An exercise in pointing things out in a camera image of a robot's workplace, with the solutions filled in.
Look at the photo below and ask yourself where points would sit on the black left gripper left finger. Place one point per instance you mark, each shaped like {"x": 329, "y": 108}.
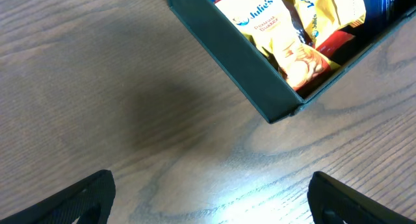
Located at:
{"x": 88, "y": 201}

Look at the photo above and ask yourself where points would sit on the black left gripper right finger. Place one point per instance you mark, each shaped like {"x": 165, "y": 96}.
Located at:
{"x": 332, "y": 202}

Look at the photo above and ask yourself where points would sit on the red Hacks candy bag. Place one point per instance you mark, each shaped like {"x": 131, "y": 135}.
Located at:
{"x": 332, "y": 44}

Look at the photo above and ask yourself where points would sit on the small yellow biscuit packet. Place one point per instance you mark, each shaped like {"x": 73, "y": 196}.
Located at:
{"x": 321, "y": 18}

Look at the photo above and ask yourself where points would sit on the orange yellow snack packet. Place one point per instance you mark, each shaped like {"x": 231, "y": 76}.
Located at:
{"x": 276, "y": 33}

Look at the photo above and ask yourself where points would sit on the blue eclipse mint tin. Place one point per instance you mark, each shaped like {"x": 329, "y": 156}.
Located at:
{"x": 379, "y": 12}

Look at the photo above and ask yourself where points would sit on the black cardboard box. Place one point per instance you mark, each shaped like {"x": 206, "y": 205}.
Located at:
{"x": 262, "y": 85}

